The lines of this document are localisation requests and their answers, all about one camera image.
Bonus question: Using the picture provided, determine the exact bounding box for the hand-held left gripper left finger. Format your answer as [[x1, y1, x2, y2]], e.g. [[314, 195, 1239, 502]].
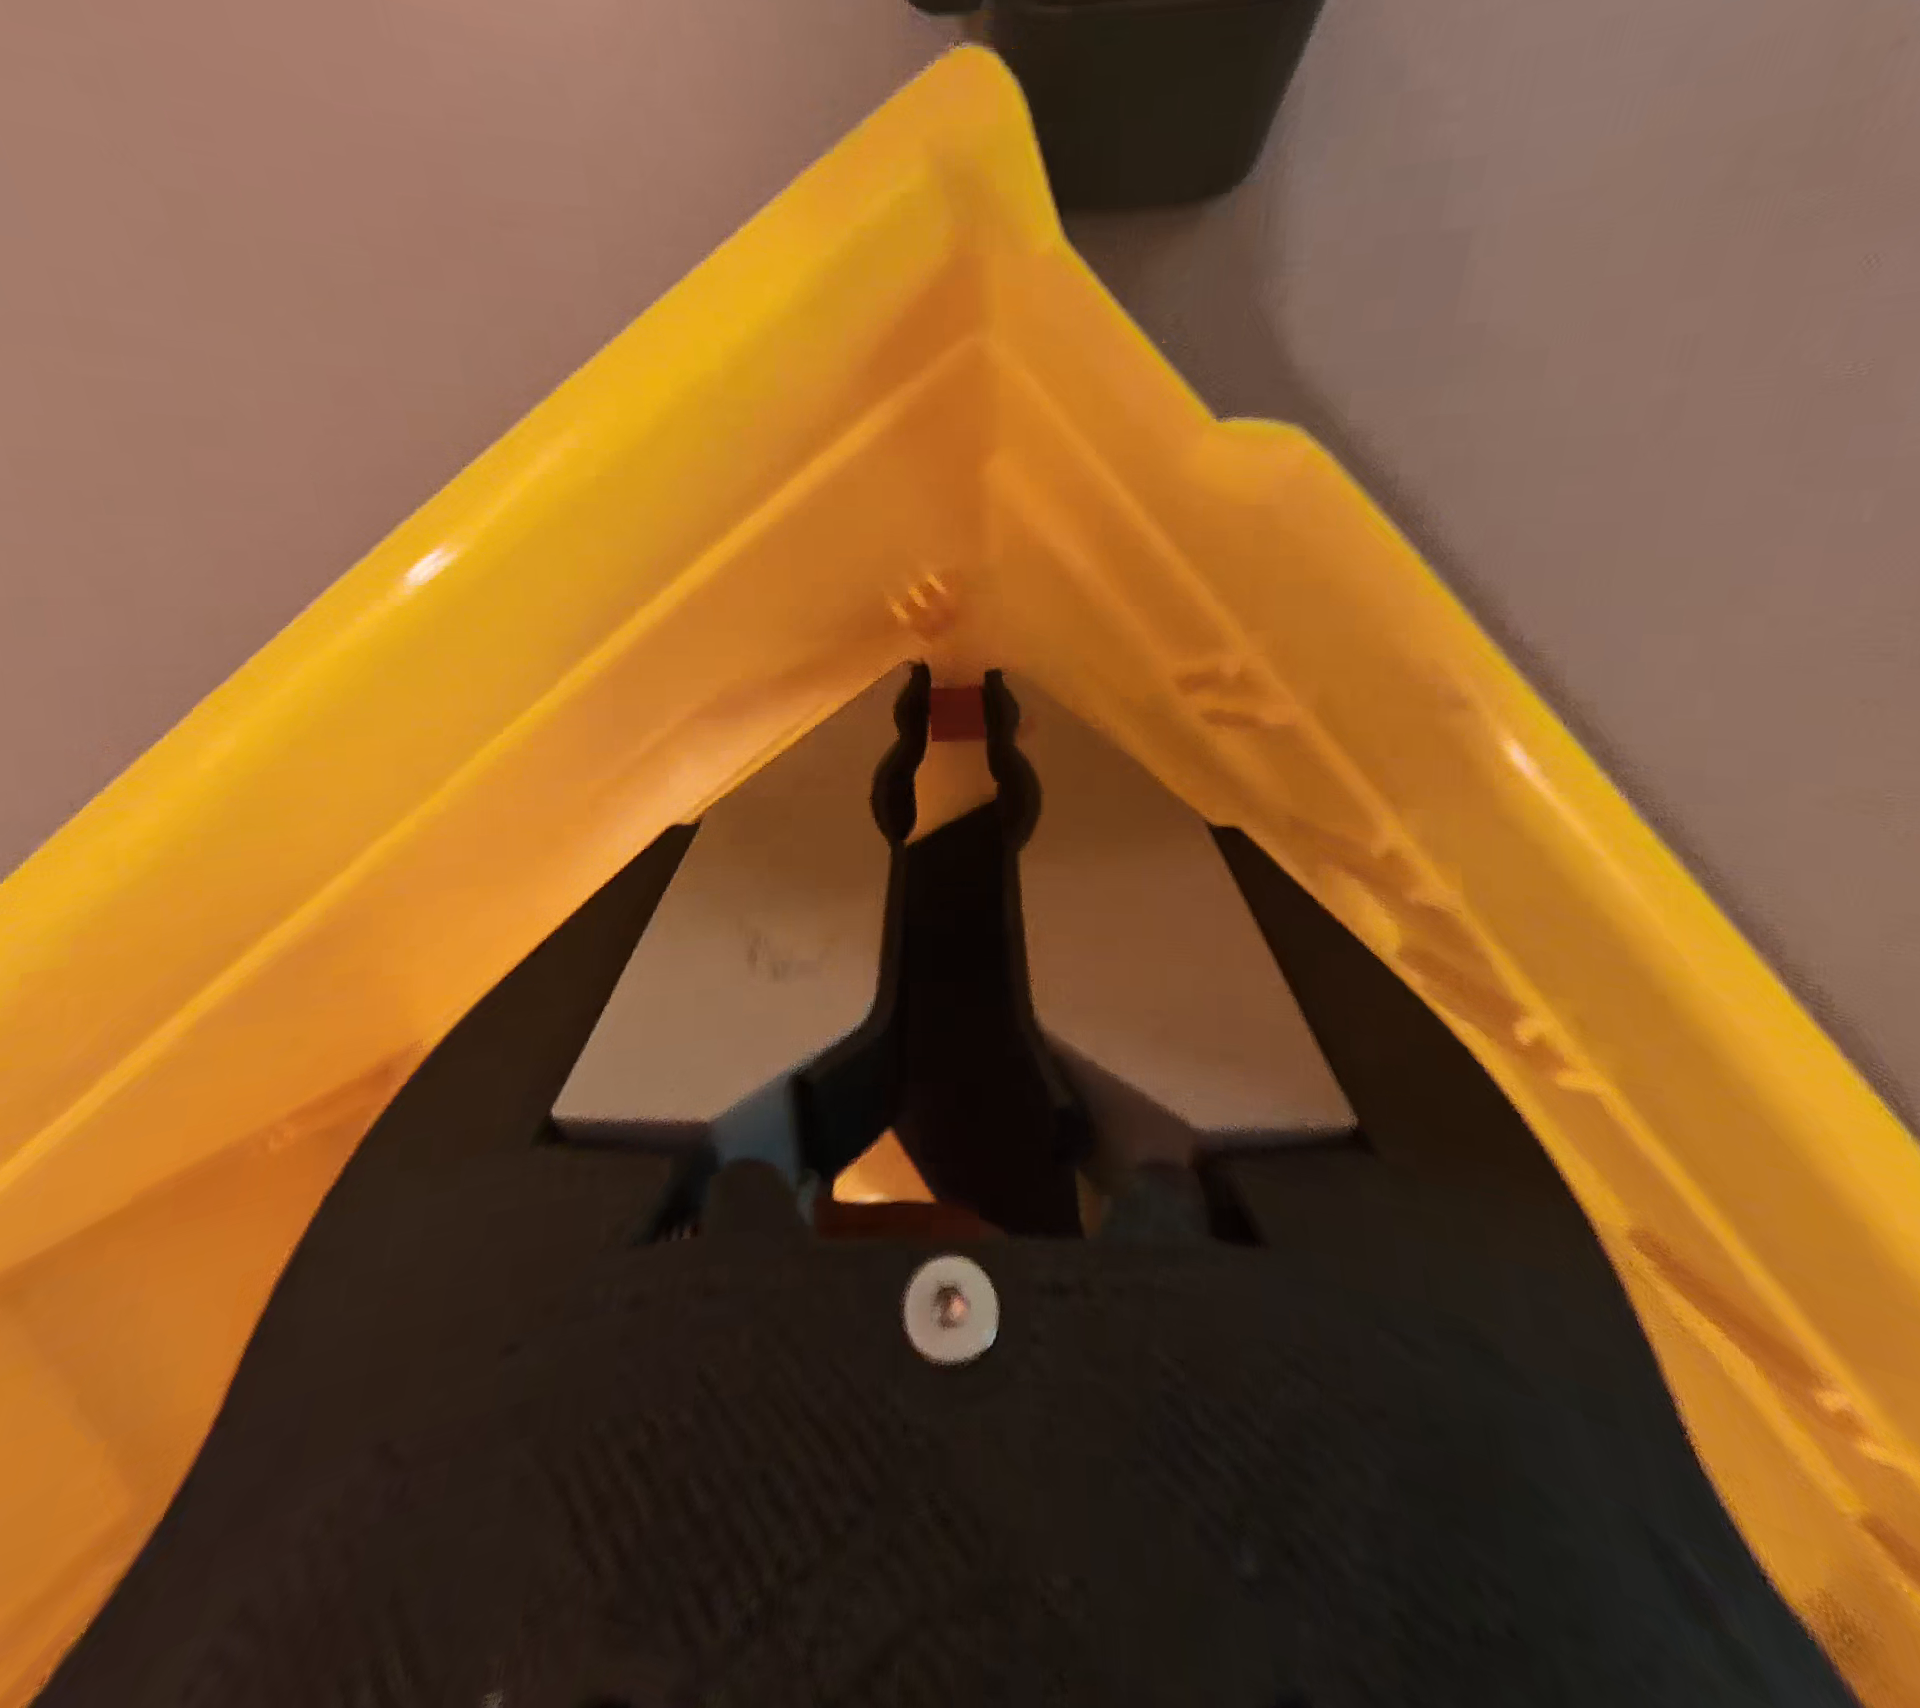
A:
[[551, 664, 931, 1170]]

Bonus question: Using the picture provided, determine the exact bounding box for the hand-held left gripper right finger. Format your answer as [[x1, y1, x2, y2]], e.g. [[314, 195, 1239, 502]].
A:
[[984, 667, 1361, 1170]]

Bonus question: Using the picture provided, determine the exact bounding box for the yellow plastic bin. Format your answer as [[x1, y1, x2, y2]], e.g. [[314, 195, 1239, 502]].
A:
[[0, 43, 1920, 1708]]

